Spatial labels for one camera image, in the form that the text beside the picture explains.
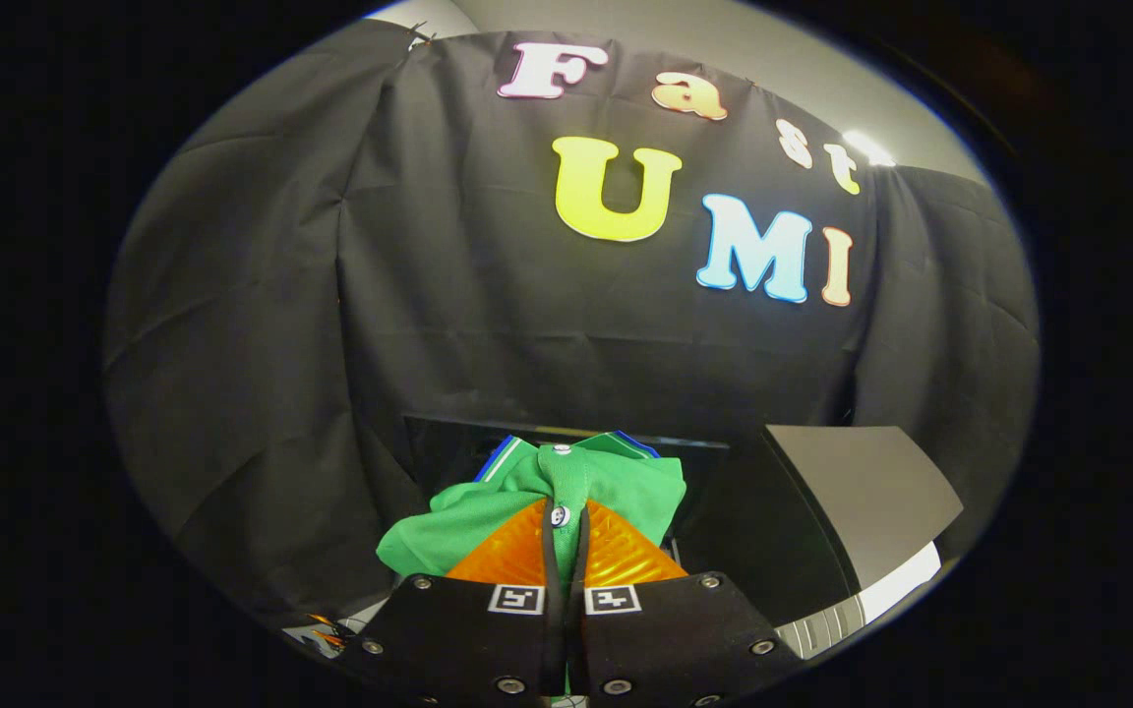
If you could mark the grey cabinet with black frame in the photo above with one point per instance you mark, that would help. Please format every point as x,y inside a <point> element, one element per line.
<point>871,492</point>

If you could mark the green polo shirt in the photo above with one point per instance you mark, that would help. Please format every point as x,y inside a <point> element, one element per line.
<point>616,482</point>

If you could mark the black backdrop cloth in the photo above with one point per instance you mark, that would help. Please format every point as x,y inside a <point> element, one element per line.
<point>429,295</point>

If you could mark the ceiling light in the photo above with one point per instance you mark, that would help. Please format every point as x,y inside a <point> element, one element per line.
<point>866,147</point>

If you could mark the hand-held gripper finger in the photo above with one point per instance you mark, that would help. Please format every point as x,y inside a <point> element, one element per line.
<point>554,629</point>
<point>578,629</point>

